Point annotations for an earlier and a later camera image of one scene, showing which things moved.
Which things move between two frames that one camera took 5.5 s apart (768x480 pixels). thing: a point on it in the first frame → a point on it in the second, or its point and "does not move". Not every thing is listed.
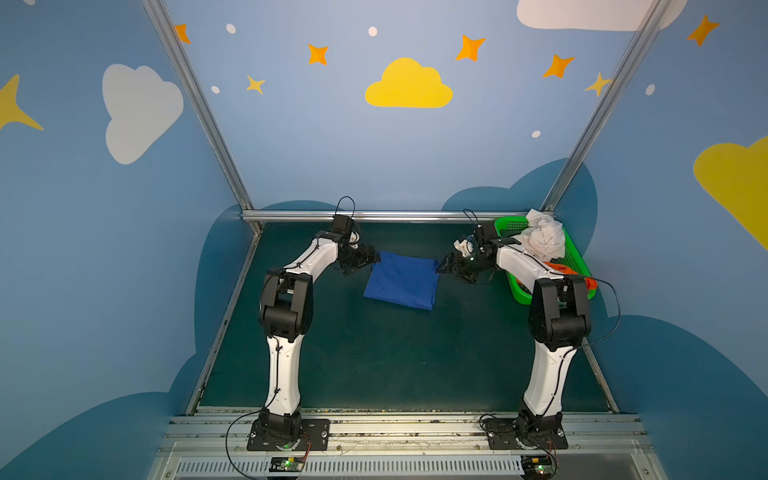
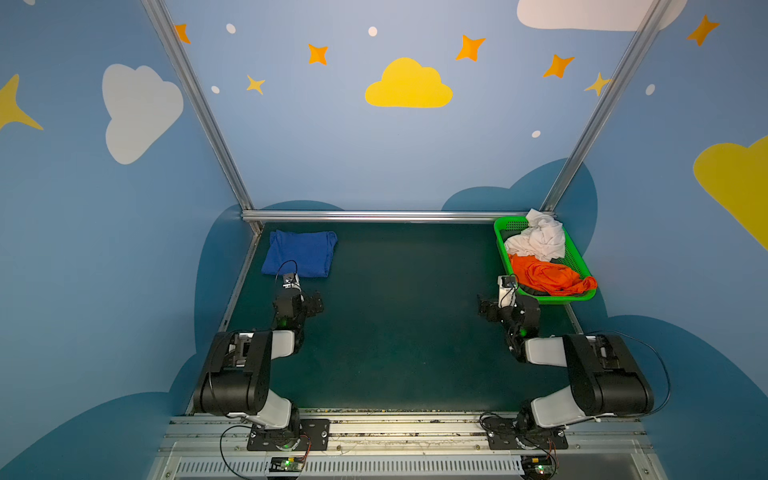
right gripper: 454,264 → 489,308
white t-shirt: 543,236 does not move
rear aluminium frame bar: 382,215 does not move
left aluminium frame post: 160,11 does not move
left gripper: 363,257 → 311,303
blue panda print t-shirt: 403,280 → 306,254
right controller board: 537,467 does not move
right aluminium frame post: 647,28 does not move
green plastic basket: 571,259 does not move
